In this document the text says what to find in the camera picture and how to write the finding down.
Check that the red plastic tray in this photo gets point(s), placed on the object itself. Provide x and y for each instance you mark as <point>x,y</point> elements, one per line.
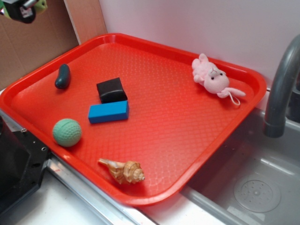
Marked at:
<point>174,124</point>

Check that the blue rectangular block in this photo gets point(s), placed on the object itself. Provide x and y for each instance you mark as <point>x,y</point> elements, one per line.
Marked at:
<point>109,112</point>

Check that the black leather wallet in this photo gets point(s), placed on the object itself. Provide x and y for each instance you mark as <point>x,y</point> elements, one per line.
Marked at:
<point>111,91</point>

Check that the tan conch seashell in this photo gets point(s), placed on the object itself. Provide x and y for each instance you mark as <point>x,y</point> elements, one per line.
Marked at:
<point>129,172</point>

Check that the pink plush bunny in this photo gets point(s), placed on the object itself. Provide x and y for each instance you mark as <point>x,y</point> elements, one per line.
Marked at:
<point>214,80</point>

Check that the green textured ball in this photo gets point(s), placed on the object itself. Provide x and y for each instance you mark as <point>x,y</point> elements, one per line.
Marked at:
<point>67,132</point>

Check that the dark green toy cucumber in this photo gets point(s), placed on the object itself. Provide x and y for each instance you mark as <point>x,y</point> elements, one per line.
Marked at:
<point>64,77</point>

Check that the brown cardboard panel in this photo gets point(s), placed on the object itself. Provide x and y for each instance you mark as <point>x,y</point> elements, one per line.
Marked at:
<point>64,25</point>

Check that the grey plastic sink basin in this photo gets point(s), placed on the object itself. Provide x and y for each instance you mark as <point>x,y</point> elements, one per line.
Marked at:
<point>251,179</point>

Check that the grey sink faucet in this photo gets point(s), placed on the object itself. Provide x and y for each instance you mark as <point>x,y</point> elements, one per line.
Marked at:
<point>284,98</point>

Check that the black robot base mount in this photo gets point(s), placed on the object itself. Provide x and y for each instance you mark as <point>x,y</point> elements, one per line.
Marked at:
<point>23,159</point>

